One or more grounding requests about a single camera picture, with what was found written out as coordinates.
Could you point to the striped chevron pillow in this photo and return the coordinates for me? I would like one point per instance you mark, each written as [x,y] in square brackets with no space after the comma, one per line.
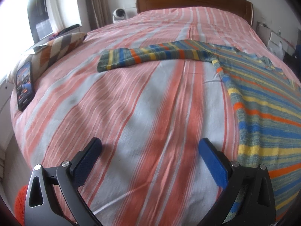
[46,57]

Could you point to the pink striped bed cover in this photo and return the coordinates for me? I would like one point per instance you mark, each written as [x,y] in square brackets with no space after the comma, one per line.
[74,103]

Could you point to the black smartphone screen on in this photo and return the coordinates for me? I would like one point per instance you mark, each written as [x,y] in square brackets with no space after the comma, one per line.
[24,86]

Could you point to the white plastic bag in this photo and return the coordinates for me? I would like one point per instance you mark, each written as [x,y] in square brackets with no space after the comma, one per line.
[276,49]

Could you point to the striped knit sweater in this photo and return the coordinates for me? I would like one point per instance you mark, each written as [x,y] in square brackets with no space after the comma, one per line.
[246,107]

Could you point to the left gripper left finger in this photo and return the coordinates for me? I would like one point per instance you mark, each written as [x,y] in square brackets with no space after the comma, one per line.
[42,206]

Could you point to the beige curtain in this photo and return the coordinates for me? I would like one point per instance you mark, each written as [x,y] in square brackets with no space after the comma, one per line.
[98,13]

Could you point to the dark window monitor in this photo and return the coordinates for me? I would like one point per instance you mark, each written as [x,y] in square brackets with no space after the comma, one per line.
[38,20]

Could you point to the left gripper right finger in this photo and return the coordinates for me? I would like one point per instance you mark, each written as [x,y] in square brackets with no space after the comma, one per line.
[247,196]

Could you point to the white round fan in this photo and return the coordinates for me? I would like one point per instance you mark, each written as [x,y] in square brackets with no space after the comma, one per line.
[119,15]

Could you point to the white desk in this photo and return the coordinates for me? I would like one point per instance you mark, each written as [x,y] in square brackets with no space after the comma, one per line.
[266,34]

